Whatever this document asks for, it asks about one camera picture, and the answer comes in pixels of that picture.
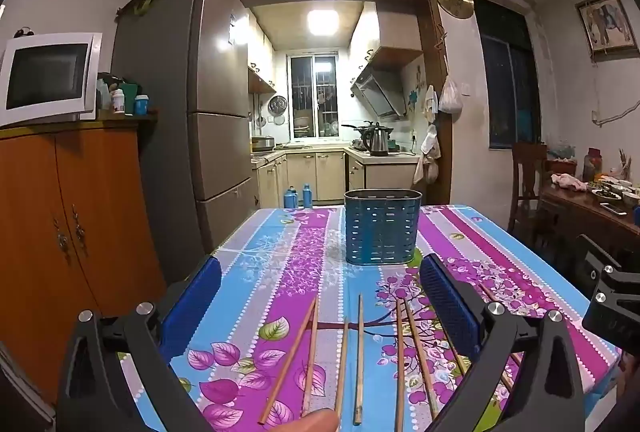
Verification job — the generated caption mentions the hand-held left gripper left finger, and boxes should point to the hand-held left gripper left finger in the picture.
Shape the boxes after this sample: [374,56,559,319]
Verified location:
[56,256,222,432]

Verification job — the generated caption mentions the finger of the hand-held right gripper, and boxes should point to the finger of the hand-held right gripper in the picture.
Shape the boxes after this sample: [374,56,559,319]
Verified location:
[575,234,640,308]

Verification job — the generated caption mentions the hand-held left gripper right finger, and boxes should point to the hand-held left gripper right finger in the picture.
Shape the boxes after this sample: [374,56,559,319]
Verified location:
[419,254,586,432]

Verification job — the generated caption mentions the blue perforated utensil holder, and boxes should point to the blue perforated utensil holder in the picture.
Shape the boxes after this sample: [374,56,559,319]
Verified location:
[344,188,422,266]

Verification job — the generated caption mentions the row of wooden chopsticks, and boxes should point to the row of wooden chopsticks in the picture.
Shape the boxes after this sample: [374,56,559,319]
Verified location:
[257,283,523,432]

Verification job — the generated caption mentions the person's left hand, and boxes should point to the person's left hand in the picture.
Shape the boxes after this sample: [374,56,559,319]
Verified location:
[272,408,342,432]

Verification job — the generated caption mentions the group of dishes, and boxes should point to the group of dishes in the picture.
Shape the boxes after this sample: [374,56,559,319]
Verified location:
[585,176,640,215]

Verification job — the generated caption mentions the pink cloth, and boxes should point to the pink cloth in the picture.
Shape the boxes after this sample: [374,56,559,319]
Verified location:
[551,173,587,191]

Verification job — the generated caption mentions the floral striped tablecloth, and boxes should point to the floral striped tablecloth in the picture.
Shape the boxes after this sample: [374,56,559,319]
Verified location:
[167,204,623,432]

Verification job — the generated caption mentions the glass jar with red lid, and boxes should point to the glass jar with red lid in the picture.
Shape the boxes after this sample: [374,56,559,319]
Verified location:
[582,148,602,183]

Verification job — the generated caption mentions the dark wooden chair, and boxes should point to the dark wooden chair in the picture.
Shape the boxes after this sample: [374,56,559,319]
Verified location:
[507,142,551,238]

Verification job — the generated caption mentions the orange wooden cabinet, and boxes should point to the orange wooden cabinet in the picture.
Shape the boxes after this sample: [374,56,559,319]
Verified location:
[0,114,168,405]

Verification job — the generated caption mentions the hanging cloth bags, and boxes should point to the hanging cloth bags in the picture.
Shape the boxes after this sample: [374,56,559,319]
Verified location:
[414,84,442,185]

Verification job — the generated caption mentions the steel electric kettle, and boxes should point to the steel electric kettle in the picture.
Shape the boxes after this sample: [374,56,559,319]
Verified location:
[361,122,393,157]

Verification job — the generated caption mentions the beige lower kitchen cabinets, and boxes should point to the beige lower kitchen cabinets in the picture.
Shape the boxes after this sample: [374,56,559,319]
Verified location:
[251,147,421,208]

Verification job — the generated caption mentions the beige kitchen cabinets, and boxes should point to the beige kitchen cabinets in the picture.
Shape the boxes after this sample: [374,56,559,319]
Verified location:
[251,147,421,208]
[247,12,277,95]
[348,9,425,78]

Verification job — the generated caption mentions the grey refrigerator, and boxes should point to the grey refrigerator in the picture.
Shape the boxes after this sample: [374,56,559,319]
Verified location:
[110,0,258,283]

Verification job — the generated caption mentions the black frying pan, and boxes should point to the black frying pan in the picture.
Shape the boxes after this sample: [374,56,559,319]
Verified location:
[341,121,381,135]

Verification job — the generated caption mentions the white hanging plastic bag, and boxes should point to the white hanging plastic bag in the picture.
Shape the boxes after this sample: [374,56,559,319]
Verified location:
[438,57,463,115]

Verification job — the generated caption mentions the dark room window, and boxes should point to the dark room window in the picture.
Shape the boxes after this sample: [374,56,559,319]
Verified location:
[472,0,542,150]

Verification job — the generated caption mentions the green container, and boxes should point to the green container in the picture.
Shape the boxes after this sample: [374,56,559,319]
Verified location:
[120,82,142,113]

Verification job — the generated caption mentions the steel range hood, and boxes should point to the steel range hood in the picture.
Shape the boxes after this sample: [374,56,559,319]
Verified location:
[350,61,408,120]

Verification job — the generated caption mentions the kitchen window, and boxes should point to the kitchen window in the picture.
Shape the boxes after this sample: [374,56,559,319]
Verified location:
[287,53,341,140]

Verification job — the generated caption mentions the framed elephant picture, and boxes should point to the framed elephant picture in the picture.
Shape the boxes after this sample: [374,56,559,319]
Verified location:
[575,0,638,59]

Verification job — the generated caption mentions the beige upper kitchen cabinets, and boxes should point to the beige upper kitchen cabinets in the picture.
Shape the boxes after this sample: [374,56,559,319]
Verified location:
[247,12,277,95]
[348,9,425,78]

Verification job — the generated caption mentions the white microwave oven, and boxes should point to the white microwave oven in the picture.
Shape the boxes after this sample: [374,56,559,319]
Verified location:
[0,32,103,128]

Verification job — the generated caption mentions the kitchen ceiling light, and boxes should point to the kitchen ceiling light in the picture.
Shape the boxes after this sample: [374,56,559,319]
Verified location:
[306,9,337,37]

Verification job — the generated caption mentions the wall cable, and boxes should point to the wall cable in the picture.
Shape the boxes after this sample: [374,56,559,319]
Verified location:
[591,99,640,128]

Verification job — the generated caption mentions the blue flower wall sticker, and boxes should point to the blue flower wall sticker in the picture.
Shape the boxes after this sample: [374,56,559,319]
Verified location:
[406,64,426,113]

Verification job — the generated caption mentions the brown wooden door frame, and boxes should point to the brown wooden door frame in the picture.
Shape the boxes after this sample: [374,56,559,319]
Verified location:
[231,0,453,208]

